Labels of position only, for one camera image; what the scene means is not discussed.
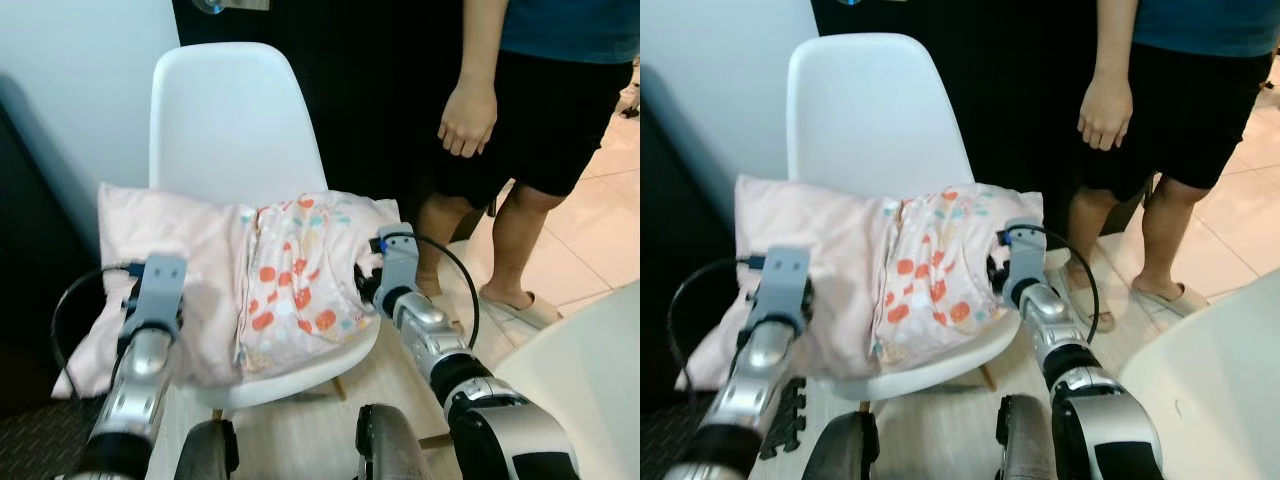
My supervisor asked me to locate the pink patterned pillow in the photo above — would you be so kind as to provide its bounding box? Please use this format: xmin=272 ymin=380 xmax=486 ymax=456
xmin=52 ymin=182 xmax=403 ymax=399
xmin=676 ymin=175 xmax=1046 ymax=393

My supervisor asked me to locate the white plastic chair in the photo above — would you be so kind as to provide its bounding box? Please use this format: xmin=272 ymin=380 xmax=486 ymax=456
xmin=148 ymin=42 xmax=383 ymax=422
xmin=787 ymin=33 xmax=1021 ymax=414

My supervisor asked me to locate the person's right hand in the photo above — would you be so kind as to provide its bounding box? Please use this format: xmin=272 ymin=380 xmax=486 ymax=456
xmin=1077 ymin=75 xmax=1136 ymax=153
xmin=438 ymin=80 xmax=499 ymax=159

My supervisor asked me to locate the beige slipper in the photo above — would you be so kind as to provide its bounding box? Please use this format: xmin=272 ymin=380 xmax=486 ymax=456
xmin=1060 ymin=262 xmax=1117 ymax=334
xmin=478 ymin=285 xmax=563 ymax=330
xmin=418 ymin=278 xmax=467 ymax=332
xmin=1130 ymin=278 xmax=1210 ymax=320

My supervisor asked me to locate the dark cabinet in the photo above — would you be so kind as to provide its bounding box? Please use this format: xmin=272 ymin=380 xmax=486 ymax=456
xmin=0 ymin=100 xmax=111 ymax=417
xmin=640 ymin=90 xmax=746 ymax=401

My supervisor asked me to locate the black foam floor mat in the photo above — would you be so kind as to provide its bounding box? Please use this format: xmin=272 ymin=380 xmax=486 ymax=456
xmin=640 ymin=378 xmax=809 ymax=480
xmin=0 ymin=400 xmax=113 ymax=480

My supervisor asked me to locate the grey right robot leg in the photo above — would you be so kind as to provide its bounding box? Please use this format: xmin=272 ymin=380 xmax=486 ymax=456
xmin=355 ymin=403 xmax=433 ymax=480
xmin=995 ymin=393 xmax=1059 ymax=480

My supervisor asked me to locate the grey robot leg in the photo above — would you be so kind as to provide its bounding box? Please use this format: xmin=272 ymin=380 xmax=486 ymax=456
xmin=995 ymin=393 xmax=1059 ymax=480
xmin=355 ymin=403 xmax=433 ymax=480
xmin=800 ymin=410 xmax=881 ymax=480
xmin=175 ymin=418 xmax=241 ymax=480

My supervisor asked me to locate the grey left robot leg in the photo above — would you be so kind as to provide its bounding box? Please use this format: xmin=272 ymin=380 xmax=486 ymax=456
xmin=175 ymin=418 xmax=241 ymax=480
xmin=800 ymin=410 xmax=881 ymax=480

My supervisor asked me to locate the cream rounded plastic furniture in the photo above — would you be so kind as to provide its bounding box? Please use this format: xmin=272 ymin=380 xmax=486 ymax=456
xmin=1118 ymin=268 xmax=1280 ymax=480
xmin=495 ymin=282 xmax=641 ymax=480

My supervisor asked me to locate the person in black shorts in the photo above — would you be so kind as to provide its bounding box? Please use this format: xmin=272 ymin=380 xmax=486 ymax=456
xmin=1060 ymin=0 xmax=1280 ymax=303
xmin=415 ymin=0 xmax=641 ymax=313

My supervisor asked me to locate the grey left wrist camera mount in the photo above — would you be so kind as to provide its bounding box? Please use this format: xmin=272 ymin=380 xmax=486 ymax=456
xmin=750 ymin=247 xmax=811 ymax=326
xmin=128 ymin=254 xmax=188 ymax=331

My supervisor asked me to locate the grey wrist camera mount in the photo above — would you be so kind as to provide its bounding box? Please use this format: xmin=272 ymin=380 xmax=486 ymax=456
xmin=750 ymin=247 xmax=811 ymax=326
xmin=375 ymin=226 xmax=421 ymax=301
xmin=1003 ymin=218 xmax=1046 ymax=291
xmin=128 ymin=254 xmax=188 ymax=331

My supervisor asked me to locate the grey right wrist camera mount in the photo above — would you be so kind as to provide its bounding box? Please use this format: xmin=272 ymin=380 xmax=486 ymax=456
xmin=375 ymin=226 xmax=421 ymax=301
xmin=1003 ymin=218 xmax=1046 ymax=291

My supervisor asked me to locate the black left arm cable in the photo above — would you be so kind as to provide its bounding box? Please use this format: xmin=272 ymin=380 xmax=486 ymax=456
xmin=667 ymin=255 xmax=770 ymax=391
xmin=51 ymin=262 xmax=147 ymax=401

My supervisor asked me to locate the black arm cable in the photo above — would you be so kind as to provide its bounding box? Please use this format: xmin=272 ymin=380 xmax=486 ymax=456
xmin=1002 ymin=224 xmax=1102 ymax=347
xmin=377 ymin=229 xmax=482 ymax=352
xmin=51 ymin=262 xmax=147 ymax=401
xmin=667 ymin=255 xmax=770 ymax=391

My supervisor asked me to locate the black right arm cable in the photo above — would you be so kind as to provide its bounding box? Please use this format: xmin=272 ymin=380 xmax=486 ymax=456
xmin=377 ymin=229 xmax=482 ymax=352
xmin=1002 ymin=224 xmax=1102 ymax=347

